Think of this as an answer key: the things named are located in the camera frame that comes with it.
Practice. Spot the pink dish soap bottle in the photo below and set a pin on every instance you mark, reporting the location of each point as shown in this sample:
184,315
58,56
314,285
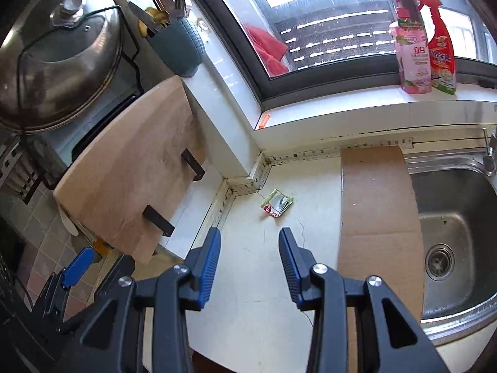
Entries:
413,58

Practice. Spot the steel kitchen faucet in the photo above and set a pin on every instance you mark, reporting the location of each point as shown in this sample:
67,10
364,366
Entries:
490,155

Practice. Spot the stainless steel sink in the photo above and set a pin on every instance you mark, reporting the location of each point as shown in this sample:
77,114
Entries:
458,209

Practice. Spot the large steel pot lid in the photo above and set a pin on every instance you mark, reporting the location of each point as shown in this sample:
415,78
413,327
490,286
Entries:
58,58

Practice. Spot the wooden cutting board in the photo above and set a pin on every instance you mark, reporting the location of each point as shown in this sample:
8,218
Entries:
132,171

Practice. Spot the red spray cleaner bottle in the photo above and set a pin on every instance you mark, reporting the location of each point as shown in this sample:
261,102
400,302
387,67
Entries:
442,62

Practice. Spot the black hook rail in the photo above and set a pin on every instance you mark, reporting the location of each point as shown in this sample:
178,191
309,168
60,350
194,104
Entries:
19,171

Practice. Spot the white rice paddle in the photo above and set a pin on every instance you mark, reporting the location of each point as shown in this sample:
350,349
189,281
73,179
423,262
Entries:
68,221

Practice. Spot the small green foil wrapper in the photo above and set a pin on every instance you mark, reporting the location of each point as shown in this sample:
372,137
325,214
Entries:
276,204

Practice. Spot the steel cutlery bundle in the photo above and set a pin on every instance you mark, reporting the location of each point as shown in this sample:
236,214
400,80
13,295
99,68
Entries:
176,2

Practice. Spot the teal plastic utensil holder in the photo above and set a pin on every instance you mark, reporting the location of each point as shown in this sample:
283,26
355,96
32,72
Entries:
176,46

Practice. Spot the orange sticker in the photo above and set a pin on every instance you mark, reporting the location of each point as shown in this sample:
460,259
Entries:
263,120

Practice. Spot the dark framed window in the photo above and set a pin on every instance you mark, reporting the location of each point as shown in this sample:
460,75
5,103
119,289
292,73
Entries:
330,15

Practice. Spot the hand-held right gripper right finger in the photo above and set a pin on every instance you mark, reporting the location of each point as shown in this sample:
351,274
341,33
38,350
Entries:
289,268

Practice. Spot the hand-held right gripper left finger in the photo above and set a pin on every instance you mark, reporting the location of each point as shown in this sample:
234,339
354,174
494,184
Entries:
207,268

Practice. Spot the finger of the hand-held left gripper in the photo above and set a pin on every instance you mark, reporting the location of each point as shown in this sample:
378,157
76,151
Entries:
123,266
79,264

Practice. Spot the red cloth behind window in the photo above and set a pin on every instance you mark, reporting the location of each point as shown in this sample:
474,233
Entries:
268,50

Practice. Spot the brown cardboard sheet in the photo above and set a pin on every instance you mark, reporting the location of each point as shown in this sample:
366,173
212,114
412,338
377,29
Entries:
378,209

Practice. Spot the black kitchen knife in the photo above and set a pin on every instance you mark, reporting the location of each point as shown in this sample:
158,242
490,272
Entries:
145,17

